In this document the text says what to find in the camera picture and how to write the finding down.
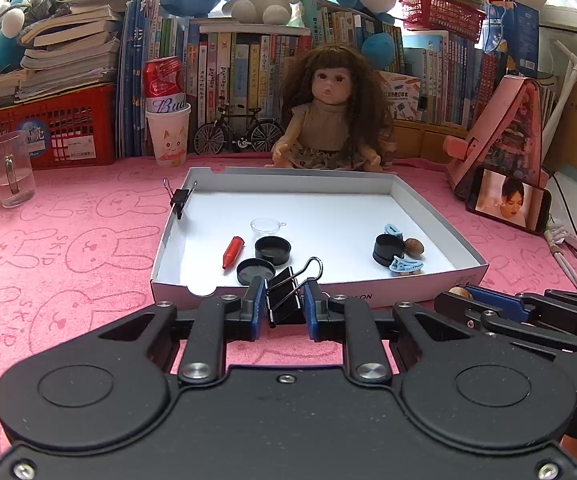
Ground white shallow cardboard box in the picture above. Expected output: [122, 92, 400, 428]
[151, 167, 488, 309]

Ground red plastic basket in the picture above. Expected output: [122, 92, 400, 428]
[399, 0, 486, 42]

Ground black binder clip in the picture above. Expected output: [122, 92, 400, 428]
[266, 257, 323, 328]
[162, 178, 197, 220]

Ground light blue hair clip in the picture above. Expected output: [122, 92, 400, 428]
[389, 256, 424, 275]

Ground red Budweiser can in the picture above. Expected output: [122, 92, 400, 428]
[143, 56, 186, 114]

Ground white paper cup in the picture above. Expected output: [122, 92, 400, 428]
[145, 104, 192, 166]

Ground red plastic crate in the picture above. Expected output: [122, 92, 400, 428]
[0, 84, 116, 169]

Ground brown walnut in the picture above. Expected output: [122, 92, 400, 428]
[404, 237, 425, 259]
[449, 286, 473, 299]

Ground black round lid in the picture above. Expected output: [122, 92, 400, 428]
[255, 235, 291, 266]
[236, 258, 275, 286]

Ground black round container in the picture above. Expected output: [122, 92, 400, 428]
[373, 233, 405, 268]

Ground smartphone showing video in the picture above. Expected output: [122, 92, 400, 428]
[466, 167, 552, 234]

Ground red crayon cap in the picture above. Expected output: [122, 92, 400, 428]
[222, 236, 245, 271]

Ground miniature black bicycle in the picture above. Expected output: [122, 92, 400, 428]
[193, 96, 284, 155]

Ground stack of books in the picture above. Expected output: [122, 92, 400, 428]
[15, 0, 139, 102]

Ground black binder clip on box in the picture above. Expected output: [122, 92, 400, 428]
[162, 178, 197, 220]

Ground blue penguin plush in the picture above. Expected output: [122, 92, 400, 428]
[0, 0, 32, 74]

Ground brown-haired doll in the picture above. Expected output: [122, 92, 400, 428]
[271, 44, 392, 172]

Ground clear glass mug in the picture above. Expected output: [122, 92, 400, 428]
[0, 130, 36, 209]

